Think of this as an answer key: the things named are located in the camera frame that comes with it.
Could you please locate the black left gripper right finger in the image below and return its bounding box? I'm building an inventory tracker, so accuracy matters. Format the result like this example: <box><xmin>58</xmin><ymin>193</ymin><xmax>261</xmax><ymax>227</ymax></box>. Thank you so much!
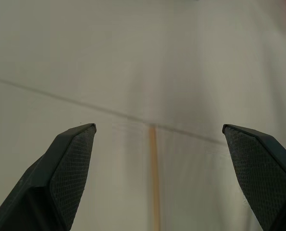
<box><xmin>222</xmin><ymin>124</ymin><xmax>286</xmax><ymax>231</ymax></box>

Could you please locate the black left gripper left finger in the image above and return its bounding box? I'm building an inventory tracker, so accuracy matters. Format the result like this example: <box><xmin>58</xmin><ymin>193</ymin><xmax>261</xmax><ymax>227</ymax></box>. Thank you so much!
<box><xmin>0</xmin><ymin>123</ymin><xmax>97</xmax><ymax>231</ymax></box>

